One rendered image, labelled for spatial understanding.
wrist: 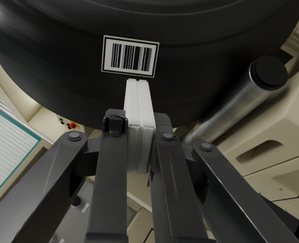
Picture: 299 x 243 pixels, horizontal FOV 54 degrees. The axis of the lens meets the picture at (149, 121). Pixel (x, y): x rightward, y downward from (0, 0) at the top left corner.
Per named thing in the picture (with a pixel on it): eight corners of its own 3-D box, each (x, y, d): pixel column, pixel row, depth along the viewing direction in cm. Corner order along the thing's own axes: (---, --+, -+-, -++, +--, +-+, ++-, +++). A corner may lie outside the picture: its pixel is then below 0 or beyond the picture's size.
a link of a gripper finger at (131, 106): (134, 174, 16) (120, 173, 16) (132, 116, 22) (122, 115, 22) (141, 126, 15) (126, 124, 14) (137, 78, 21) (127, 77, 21)
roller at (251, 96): (177, 153, 65) (182, 135, 67) (196, 159, 66) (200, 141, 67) (250, 80, 33) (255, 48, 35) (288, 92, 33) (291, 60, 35)
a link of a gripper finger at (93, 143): (122, 182, 14) (58, 178, 14) (123, 130, 18) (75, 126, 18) (125, 156, 13) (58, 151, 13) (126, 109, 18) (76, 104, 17)
